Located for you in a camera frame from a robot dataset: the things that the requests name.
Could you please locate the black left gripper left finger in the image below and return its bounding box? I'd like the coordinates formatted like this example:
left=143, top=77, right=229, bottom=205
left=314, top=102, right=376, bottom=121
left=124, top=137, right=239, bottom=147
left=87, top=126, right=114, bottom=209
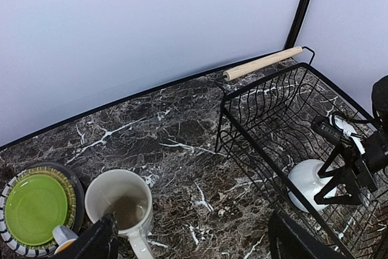
left=52, top=215, right=118, bottom=259

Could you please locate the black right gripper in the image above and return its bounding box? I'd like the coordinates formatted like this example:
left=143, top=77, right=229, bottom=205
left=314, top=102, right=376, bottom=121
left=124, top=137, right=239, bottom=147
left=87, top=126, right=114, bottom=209
left=314, top=132, right=387, bottom=206

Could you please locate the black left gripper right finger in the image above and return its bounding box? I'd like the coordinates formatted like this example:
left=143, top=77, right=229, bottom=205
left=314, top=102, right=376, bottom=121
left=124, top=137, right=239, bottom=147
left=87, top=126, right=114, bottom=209
left=268, top=210, right=346, bottom=259

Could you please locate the white cup with black characters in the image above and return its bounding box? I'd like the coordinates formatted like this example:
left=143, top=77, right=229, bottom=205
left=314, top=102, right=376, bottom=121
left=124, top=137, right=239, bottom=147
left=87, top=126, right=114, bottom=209
left=52, top=225, right=78, bottom=253

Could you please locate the white bowl with black stripes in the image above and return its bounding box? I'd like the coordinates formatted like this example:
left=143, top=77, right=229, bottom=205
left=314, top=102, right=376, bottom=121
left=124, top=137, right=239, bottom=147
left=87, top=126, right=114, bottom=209
left=288, top=159, right=331, bottom=212

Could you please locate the grey reindeer snowflake plate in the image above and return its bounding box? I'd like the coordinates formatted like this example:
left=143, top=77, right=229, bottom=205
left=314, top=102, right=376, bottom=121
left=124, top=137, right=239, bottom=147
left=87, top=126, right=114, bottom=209
left=18, top=162, right=85, bottom=235

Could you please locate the white mug with grey pattern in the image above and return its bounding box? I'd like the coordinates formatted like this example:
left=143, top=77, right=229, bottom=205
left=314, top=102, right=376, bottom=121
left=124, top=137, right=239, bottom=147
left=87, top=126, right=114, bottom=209
left=84, top=169, right=155, bottom=258

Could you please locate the white plate with black stripes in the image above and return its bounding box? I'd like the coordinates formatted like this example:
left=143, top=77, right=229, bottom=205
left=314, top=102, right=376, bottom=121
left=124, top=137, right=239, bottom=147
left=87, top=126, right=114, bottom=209
left=1, top=170, right=58, bottom=258

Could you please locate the green leaf-shaped dish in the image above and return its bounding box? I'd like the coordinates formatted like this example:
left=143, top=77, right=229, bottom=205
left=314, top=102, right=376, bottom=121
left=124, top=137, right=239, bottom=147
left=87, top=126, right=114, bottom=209
left=5, top=175, right=67, bottom=246

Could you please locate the black wire dish rack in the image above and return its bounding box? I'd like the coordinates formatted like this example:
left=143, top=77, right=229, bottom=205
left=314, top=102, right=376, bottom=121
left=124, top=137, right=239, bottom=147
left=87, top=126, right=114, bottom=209
left=215, top=47, right=387, bottom=258

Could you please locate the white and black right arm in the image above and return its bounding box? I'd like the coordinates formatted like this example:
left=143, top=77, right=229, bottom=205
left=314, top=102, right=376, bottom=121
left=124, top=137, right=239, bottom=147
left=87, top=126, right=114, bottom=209
left=311, top=76, right=387, bottom=205

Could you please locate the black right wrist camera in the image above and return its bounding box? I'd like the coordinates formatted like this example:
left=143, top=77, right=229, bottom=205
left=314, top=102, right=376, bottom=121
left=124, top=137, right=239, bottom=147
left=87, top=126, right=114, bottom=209
left=311, top=113, right=364, bottom=153

